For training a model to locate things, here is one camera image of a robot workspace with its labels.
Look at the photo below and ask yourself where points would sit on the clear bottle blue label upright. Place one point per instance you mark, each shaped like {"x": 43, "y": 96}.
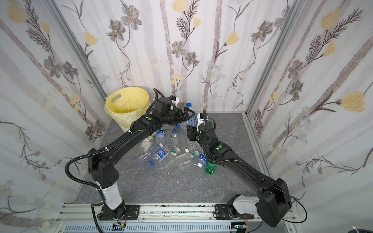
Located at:
{"x": 160, "y": 137}

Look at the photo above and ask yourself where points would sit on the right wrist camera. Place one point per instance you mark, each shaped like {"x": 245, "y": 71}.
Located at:
{"x": 201, "y": 121}

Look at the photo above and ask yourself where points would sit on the clear bottle blue label white cap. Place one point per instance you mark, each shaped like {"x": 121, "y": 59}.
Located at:
{"x": 201, "y": 161}
{"x": 191, "y": 121}

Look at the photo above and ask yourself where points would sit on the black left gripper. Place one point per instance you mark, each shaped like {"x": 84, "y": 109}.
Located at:
{"x": 179, "y": 115}

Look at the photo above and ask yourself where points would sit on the clear square bottle white cap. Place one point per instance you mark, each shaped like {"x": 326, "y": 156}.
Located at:
{"x": 186, "y": 158}
{"x": 147, "y": 143}

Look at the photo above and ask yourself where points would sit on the crushed clear bottle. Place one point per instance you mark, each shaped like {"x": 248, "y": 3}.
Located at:
{"x": 147, "y": 155}

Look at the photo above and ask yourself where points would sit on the white bin yellow bag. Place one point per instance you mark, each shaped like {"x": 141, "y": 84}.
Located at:
{"x": 126, "y": 105}

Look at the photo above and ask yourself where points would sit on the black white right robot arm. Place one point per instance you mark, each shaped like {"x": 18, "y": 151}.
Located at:
{"x": 271, "y": 200}

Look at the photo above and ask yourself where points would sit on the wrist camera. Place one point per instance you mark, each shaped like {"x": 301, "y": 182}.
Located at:
{"x": 175, "y": 100}
{"x": 201, "y": 121}

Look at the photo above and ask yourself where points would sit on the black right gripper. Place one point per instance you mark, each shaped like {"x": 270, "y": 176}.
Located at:
{"x": 192, "y": 134}

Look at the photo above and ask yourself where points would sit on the clear square bottle green band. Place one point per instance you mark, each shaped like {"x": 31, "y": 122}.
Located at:
{"x": 169, "y": 157}

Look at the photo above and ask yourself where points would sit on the aluminium mounting rail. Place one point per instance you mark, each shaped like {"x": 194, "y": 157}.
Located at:
{"x": 167, "y": 218}

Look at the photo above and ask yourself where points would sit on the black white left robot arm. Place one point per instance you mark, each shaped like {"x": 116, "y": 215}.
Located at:
{"x": 101, "y": 163}

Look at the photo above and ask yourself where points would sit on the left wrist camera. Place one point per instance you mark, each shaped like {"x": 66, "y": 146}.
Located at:
{"x": 175, "y": 100}

